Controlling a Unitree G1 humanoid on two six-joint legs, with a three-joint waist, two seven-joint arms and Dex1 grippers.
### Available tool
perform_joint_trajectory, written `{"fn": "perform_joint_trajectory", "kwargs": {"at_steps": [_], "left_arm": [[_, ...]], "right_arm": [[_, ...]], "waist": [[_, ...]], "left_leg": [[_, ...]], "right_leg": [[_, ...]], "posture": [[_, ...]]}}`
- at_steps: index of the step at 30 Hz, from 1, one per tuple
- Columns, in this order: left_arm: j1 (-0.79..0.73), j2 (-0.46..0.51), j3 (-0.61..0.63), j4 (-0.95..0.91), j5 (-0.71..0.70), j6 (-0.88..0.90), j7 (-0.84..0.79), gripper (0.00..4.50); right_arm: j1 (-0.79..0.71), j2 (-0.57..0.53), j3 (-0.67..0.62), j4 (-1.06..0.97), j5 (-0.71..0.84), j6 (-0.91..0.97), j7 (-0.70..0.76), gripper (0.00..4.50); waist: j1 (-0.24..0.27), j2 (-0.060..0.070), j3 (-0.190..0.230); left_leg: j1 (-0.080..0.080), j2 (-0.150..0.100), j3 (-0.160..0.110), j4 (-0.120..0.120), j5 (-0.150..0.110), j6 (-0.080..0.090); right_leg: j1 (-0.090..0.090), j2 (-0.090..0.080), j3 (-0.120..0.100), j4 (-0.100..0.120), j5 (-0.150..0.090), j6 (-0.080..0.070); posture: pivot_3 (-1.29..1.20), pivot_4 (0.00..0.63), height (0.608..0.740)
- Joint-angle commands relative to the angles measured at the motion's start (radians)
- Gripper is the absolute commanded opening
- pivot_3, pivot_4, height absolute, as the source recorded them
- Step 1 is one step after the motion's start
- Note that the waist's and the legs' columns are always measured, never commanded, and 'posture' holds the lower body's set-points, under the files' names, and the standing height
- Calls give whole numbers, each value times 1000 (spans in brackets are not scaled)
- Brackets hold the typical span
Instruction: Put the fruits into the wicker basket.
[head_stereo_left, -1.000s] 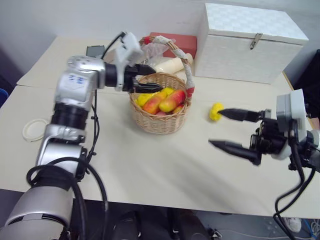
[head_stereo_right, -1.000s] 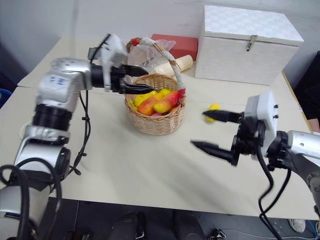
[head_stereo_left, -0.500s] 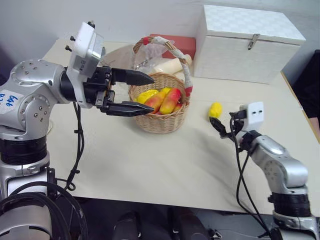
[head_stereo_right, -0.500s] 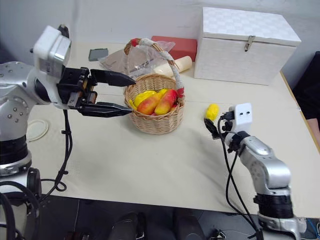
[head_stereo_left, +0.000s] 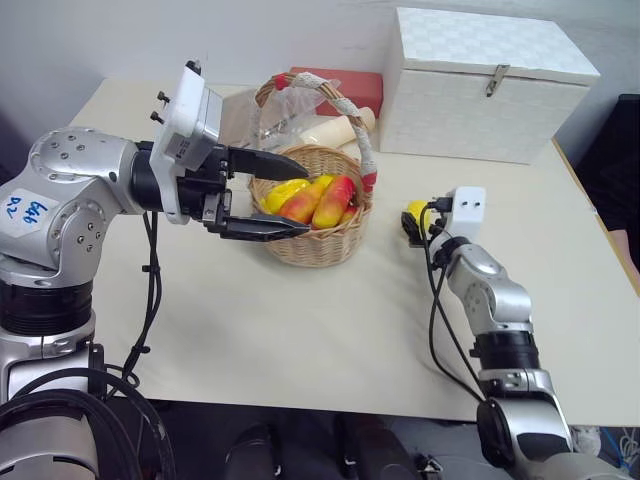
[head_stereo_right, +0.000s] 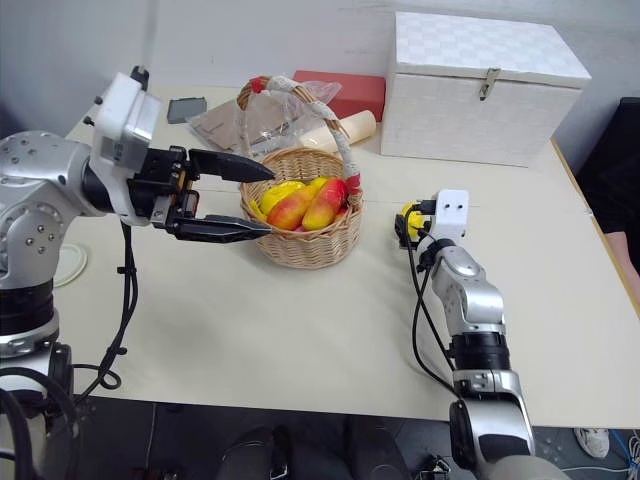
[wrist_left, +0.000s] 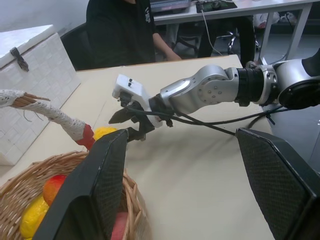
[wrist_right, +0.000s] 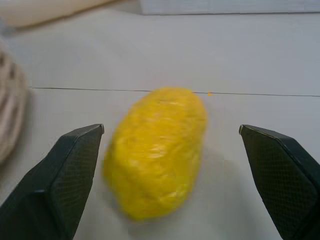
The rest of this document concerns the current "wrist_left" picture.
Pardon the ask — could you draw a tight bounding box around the silver chair star base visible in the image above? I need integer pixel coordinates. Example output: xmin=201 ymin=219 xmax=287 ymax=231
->
xmin=214 ymin=29 xmax=238 ymax=55

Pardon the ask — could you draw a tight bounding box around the thick black cable loop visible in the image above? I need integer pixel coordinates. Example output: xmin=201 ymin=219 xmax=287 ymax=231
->
xmin=236 ymin=15 xmax=257 ymax=66

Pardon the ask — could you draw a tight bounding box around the pink red fruit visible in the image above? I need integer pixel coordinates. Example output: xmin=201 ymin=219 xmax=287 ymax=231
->
xmin=110 ymin=211 xmax=129 ymax=240

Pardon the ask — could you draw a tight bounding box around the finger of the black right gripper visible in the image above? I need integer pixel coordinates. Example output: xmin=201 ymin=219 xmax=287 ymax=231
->
xmin=108 ymin=107 xmax=134 ymax=125
xmin=125 ymin=126 xmax=148 ymax=144

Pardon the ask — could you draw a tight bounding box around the person in black shirt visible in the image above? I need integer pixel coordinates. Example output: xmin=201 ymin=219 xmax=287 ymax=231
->
xmin=85 ymin=0 xmax=159 ymax=69

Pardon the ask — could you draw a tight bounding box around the white hanging cable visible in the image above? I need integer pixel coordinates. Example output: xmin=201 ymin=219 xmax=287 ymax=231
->
xmin=200 ymin=9 xmax=227 ymax=58

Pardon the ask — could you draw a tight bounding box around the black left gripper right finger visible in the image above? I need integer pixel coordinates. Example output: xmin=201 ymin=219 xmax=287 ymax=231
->
xmin=235 ymin=127 xmax=320 ymax=240

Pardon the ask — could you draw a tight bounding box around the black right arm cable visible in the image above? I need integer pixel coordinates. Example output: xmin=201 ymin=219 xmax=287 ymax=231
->
xmin=123 ymin=104 xmax=288 ymax=137

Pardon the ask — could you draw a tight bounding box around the orange red fruit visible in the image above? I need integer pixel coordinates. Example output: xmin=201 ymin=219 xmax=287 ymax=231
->
xmin=42 ymin=174 xmax=68 ymax=207

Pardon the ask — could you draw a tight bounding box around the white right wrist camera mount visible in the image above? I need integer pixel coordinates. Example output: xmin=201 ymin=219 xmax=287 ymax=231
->
xmin=111 ymin=74 xmax=166 ymax=128

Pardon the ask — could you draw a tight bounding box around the person's left hand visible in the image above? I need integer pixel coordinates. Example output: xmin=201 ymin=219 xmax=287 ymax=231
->
xmin=164 ymin=47 xmax=182 ymax=62

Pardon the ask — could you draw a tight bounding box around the yellow lemon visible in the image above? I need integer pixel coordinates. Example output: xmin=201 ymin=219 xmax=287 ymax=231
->
xmin=92 ymin=126 xmax=119 ymax=141

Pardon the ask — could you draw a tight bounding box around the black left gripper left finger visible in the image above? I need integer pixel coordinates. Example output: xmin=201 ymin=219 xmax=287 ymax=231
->
xmin=32 ymin=129 xmax=129 ymax=240

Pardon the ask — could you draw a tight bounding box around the white plastic bag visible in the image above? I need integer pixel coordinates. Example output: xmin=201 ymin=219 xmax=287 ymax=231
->
xmin=253 ymin=10 xmax=281 ymax=29

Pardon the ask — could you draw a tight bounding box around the large yellow fruit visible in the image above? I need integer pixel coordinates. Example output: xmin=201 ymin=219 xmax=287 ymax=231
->
xmin=19 ymin=194 xmax=50 ymax=239

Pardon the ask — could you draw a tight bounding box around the white woven lidded box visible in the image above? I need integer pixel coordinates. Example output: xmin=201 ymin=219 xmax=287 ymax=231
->
xmin=0 ymin=24 xmax=82 ymax=166

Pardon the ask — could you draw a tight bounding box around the black office chair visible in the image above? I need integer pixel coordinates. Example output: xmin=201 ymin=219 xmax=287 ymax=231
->
xmin=60 ymin=21 xmax=99 ymax=71

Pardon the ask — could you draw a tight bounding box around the white office desk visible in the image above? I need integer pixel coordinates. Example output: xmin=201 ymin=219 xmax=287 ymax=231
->
xmin=151 ymin=0 xmax=315 ymax=66

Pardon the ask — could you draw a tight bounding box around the laptop on desk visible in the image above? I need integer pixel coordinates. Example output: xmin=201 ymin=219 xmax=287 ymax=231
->
xmin=149 ymin=0 xmax=191 ymax=13

